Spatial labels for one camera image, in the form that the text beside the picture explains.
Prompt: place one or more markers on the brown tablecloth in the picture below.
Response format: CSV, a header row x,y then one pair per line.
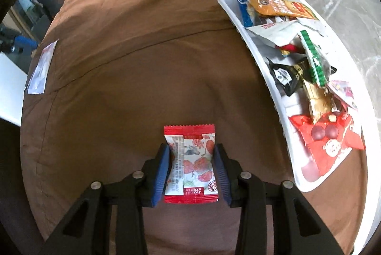
x,y
148,64

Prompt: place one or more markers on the blue chip packet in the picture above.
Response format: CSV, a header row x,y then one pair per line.
x,y
245,14

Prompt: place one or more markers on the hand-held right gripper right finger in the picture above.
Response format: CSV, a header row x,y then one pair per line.
x,y
222,174

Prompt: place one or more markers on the white side table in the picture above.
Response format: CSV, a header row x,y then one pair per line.
x,y
10,88

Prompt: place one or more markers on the pink snack packet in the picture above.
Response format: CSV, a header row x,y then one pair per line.
x,y
342,92

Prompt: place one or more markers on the green striped snack packet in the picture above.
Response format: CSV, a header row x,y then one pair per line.
x,y
314,61

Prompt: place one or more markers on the pale white pink packet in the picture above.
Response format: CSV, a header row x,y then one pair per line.
x,y
40,70

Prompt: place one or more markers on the black snack packet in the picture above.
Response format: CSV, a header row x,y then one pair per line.
x,y
285,76

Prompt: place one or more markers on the red white fruit snack packet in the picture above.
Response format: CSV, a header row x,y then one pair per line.
x,y
193,165

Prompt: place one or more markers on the red chocolate ball packet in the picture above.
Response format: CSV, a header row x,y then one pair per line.
x,y
324,150

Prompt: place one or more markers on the orange snack packet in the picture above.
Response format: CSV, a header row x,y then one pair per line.
x,y
276,6

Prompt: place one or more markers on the white plastic tray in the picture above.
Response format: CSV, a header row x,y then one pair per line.
x,y
282,112

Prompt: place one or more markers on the blue chair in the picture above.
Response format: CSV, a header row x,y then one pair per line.
x,y
26,42

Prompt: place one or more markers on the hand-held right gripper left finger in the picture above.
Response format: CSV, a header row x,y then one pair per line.
x,y
160,174

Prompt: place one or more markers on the tan gold snack packet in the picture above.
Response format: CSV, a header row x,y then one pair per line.
x,y
320,103

